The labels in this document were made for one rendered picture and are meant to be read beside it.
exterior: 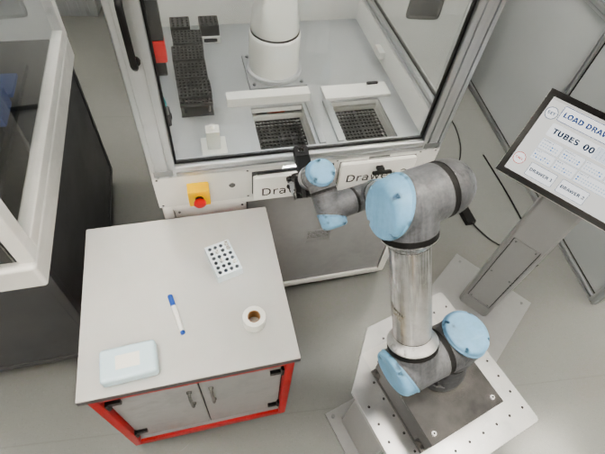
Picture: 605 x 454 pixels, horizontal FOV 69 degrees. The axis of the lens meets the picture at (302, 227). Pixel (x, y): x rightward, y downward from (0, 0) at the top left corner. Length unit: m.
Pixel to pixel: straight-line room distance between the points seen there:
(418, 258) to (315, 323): 1.40
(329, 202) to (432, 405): 0.60
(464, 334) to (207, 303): 0.76
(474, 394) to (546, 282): 1.56
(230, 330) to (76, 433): 1.01
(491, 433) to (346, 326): 1.02
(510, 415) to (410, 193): 0.85
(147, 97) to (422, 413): 1.09
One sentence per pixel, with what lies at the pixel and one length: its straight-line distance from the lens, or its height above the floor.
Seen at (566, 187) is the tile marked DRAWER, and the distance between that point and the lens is 1.70.
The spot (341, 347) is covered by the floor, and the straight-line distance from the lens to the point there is 2.20.
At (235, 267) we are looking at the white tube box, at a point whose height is 0.79.
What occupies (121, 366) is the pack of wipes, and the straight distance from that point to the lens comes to 1.34.
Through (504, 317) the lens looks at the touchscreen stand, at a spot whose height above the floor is 0.04.
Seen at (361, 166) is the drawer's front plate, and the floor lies 0.92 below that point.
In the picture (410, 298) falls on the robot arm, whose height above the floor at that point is 1.24.
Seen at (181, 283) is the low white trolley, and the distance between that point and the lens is 1.46.
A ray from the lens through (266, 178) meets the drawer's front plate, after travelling 1.49.
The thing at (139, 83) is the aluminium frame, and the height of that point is 1.30.
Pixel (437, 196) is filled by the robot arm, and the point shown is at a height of 1.44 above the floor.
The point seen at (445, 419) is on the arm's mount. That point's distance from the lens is 1.28.
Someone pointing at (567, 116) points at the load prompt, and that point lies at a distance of 1.72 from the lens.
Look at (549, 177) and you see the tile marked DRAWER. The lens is 1.70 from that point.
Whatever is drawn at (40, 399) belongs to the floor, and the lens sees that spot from 2.29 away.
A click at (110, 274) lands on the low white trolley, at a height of 0.76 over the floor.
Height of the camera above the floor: 2.02
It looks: 53 degrees down
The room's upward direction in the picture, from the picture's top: 8 degrees clockwise
